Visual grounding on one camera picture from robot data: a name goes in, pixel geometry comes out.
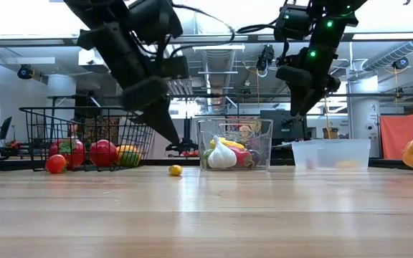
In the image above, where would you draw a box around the shallow clear plastic container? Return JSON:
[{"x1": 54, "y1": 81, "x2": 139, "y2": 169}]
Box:
[{"x1": 291, "y1": 138, "x2": 371, "y2": 171}]

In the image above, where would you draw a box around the brown cardboard box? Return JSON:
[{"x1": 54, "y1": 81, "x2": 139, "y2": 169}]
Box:
[{"x1": 322, "y1": 127, "x2": 340, "y2": 140}]

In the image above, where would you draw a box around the grey ceiling duct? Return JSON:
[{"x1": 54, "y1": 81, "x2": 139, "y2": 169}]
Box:
[{"x1": 199, "y1": 49, "x2": 237, "y2": 113}]

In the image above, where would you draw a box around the grey overhead crossbeam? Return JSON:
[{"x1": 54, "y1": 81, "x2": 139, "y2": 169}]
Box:
[{"x1": 0, "y1": 32, "x2": 413, "y2": 47}]

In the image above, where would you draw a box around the orange cloth partition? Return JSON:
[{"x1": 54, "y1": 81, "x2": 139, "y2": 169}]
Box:
[{"x1": 379, "y1": 113, "x2": 413, "y2": 161}]

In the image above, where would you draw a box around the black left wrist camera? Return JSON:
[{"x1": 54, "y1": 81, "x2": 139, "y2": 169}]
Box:
[{"x1": 127, "y1": 0, "x2": 184, "y2": 44}]

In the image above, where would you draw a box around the silver spiral duct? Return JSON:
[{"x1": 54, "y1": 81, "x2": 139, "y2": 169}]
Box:
[{"x1": 362, "y1": 39, "x2": 413, "y2": 72}]

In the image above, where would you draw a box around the black aluminium table frame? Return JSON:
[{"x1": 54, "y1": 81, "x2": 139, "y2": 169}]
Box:
[{"x1": 0, "y1": 157, "x2": 408, "y2": 173}]

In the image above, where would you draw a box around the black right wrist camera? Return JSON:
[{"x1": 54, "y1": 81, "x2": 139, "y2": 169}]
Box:
[{"x1": 274, "y1": 4, "x2": 313, "y2": 40}]

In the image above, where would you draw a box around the black background monitor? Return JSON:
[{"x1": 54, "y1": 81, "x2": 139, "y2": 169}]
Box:
[{"x1": 259, "y1": 110, "x2": 308, "y2": 141}]

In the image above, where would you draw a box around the white ceiling light bar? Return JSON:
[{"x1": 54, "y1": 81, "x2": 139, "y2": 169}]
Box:
[{"x1": 191, "y1": 43, "x2": 246, "y2": 52}]

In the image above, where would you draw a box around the black horizontal rail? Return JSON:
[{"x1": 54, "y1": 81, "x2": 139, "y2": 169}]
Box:
[{"x1": 47, "y1": 92, "x2": 413, "y2": 100}]

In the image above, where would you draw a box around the shiny red round fruit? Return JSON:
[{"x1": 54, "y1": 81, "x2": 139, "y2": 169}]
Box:
[{"x1": 89, "y1": 139, "x2": 118, "y2": 168}]

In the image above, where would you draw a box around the white cylindrical column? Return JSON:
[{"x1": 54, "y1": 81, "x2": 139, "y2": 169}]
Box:
[{"x1": 347, "y1": 67, "x2": 382, "y2": 156}]

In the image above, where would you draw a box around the white garlic bulb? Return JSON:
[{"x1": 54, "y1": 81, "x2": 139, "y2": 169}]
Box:
[{"x1": 207, "y1": 135, "x2": 238, "y2": 170}]

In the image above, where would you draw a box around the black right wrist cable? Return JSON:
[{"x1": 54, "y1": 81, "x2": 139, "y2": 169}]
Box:
[{"x1": 237, "y1": 21, "x2": 290, "y2": 67}]

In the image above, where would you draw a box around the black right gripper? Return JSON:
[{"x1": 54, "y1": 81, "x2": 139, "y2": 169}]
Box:
[{"x1": 276, "y1": 16, "x2": 358, "y2": 116}]

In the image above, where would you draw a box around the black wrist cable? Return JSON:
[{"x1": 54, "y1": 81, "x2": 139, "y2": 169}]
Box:
[
  {"x1": 170, "y1": 2, "x2": 236, "y2": 58},
  {"x1": 237, "y1": 21, "x2": 290, "y2": 67}
]

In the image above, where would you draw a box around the orange citrus fruit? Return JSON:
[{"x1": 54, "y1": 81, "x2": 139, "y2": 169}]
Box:
[{"x1": 116, "y1": 144, "x2": 143, "y2": 156}]

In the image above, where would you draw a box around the tall clear plastic bin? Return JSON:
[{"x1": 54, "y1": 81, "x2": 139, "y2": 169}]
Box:
[{"x1": 196, "y1": 118, "x2": 274, "y2": 171}]

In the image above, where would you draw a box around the black monitor on stand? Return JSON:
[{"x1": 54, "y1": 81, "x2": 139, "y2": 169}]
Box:
[{"x1": 0, "y1": 115, "x2": 14, "y2": 141}]

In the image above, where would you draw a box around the yellow squash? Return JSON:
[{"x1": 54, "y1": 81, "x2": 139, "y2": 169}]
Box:
[{"x1": 209, "y1": 137, "x2": 246, "y2": 151}]

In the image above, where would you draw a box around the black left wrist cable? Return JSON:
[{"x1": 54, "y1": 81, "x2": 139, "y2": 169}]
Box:
[{"x1": 170, "y1": 2, "x2": 236, "y2": 58}]

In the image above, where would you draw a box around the white round pillar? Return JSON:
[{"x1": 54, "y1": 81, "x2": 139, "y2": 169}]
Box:
[{"x1": 46, "y1": 74, "x2": 77, "y2": 123}]

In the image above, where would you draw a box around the small orange cherry tomato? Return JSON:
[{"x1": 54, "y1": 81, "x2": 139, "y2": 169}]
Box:
[{"x1": 44, "y1": 153, "x2": 67, "y2": 175}]

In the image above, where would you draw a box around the black equipment stand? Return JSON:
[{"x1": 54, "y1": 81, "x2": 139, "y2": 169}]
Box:
[{"x1": 164, "y1": 106, "x2": 199, "y2": 158}]

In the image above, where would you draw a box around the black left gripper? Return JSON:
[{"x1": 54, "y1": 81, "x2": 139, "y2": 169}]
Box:
[{"x1": 77, "y1": 23, "x2": 190, "y2": 145}]

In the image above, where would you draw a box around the black wire basket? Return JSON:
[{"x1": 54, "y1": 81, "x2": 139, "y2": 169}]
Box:
[{"x1": 19, "y1": 106, "x2": 156, "y2": 172}]

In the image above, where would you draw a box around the red tomato green stem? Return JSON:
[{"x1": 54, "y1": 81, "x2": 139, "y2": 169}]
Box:
[{"x1": 48, "y1": 138, "x2": 85, "y2": 170}]

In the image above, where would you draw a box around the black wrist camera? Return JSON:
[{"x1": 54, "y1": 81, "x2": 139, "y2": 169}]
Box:
[
  {"x1": 127, "y1": 0, "x2": 184, "y2": 44},
  {"x1": 274, "y1": 4, "x2": 313, "y2": 40}
]

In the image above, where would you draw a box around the black overhead camera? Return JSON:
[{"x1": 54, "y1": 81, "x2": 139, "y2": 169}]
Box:
[{"x1": 257, "y1": 44, "x2": 276, "y2": 78}]

